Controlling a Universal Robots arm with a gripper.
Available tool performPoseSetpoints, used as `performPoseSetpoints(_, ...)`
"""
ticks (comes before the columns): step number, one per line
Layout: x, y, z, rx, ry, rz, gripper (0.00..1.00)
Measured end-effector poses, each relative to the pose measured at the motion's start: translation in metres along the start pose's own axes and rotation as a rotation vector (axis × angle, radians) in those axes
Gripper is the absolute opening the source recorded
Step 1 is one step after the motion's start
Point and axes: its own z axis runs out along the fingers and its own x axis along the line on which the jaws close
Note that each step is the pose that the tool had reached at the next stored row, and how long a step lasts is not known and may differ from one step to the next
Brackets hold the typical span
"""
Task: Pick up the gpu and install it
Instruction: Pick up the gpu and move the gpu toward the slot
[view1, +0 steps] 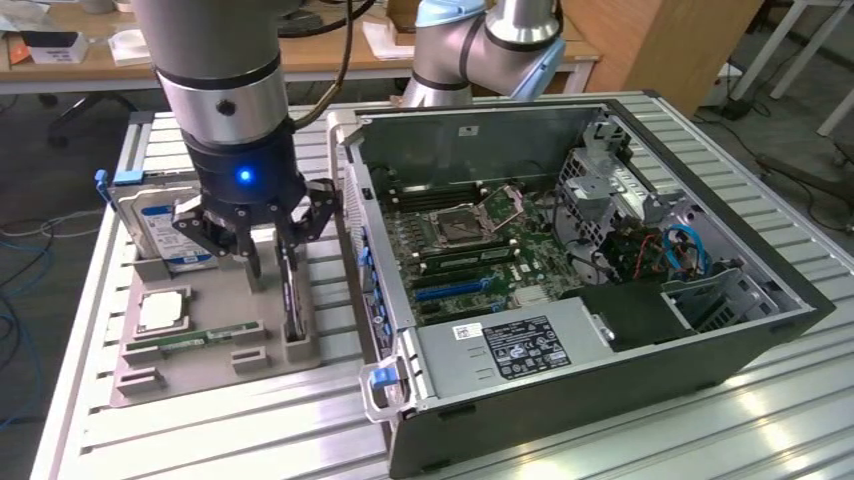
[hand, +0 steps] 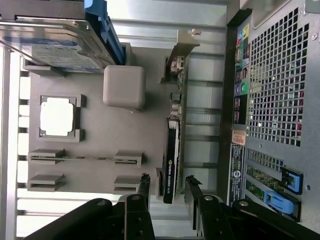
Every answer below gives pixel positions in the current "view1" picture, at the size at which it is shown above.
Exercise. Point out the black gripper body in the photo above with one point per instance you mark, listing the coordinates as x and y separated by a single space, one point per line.
248 170

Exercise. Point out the graphics card with black fan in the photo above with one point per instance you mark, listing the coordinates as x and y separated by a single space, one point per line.
294 300

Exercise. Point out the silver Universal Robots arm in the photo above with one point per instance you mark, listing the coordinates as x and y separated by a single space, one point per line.
214 50

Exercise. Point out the hard disk with blue label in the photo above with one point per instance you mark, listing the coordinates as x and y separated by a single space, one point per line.
150 220

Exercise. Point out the silver CPU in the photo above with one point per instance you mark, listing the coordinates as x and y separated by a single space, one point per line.
164 310

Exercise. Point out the green RAM stick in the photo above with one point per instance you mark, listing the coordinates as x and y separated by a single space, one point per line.
194 337

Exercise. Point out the CPU socket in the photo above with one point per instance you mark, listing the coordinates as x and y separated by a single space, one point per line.
461 227

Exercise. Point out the RAM stick in slot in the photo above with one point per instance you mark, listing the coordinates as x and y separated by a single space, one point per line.
468 257

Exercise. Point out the wooden desk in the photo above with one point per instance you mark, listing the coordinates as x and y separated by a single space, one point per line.
308 55

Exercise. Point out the blue expansion slot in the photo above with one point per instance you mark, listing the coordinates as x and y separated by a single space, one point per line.
450 291

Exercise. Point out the grey parts rack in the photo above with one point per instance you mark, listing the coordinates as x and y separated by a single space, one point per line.
201 360

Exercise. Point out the metal socket cover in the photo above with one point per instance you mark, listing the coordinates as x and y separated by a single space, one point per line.
504 205

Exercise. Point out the black office chair base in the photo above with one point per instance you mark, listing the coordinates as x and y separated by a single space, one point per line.
60 139

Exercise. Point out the black monitor stand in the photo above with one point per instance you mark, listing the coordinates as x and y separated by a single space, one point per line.
314 31

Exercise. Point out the white square holder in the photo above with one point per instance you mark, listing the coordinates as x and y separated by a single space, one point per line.
128 50

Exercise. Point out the white paper stack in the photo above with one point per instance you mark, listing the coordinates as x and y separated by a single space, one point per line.
388 42

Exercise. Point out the green motherboard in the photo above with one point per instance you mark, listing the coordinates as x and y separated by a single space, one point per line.
528 272

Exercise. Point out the blue case latch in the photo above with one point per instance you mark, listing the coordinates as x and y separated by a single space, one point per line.
381 377

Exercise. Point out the grey power supply unit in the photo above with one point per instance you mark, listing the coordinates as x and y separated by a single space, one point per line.
468 360

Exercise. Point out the white box with black lid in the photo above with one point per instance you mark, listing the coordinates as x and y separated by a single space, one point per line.
57 47

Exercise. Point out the metal drive cage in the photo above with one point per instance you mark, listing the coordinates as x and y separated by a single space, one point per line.
588 200

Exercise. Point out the orange packet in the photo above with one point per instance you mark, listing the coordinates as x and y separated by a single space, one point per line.
19 54

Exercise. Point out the black open PC case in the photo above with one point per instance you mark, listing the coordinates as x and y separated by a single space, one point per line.
601 400

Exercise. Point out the wooden cabinet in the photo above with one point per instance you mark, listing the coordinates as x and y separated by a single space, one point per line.
668 50

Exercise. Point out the grey disk bay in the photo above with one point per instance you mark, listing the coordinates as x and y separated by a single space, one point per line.
721 300

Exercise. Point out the black floor box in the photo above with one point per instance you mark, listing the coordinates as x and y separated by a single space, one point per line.
736 109

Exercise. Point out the white table frame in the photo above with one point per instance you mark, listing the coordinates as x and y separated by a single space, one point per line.
761 50

